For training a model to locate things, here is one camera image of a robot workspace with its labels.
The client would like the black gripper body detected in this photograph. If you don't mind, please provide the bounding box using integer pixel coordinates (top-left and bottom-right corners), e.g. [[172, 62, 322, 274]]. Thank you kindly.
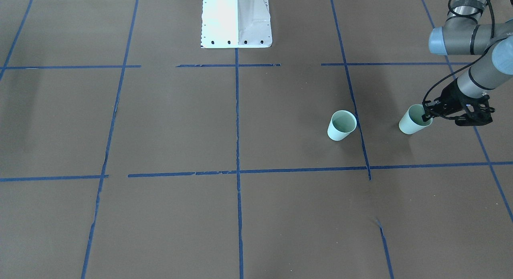
[[438, 80, 490, 111]]

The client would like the light green cup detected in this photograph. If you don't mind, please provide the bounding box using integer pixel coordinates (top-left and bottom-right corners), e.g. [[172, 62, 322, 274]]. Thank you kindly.
[[399, 104, 433, 135], [327, 110, 357, 141]]

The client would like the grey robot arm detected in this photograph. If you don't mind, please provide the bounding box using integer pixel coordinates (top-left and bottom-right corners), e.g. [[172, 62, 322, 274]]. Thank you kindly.
[[422, 0, 512, 127]]

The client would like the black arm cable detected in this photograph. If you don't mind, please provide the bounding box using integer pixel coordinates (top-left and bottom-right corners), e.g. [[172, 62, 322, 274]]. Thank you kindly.
[[422, 0, 496, 111]]

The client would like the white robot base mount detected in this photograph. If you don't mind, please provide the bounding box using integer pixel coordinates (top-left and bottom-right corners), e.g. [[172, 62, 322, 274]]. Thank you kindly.
[[200, 0, 273, 49]]

